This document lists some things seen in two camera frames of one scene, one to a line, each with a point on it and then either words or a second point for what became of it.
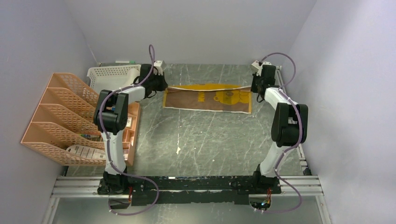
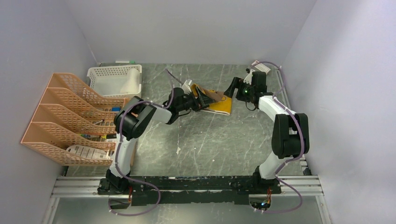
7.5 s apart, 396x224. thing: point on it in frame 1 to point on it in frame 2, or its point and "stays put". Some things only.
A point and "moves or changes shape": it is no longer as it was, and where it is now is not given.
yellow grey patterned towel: (218, 97) moves or changes shape
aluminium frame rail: (64, 186) stays put
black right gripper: (253, 88) to (237, 83)
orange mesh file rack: (65, 118) stays put
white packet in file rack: (87, 151) stays put
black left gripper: (164, 85) to (206, 101)
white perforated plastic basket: (114, 77) stays put
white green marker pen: (131, 61) stays put
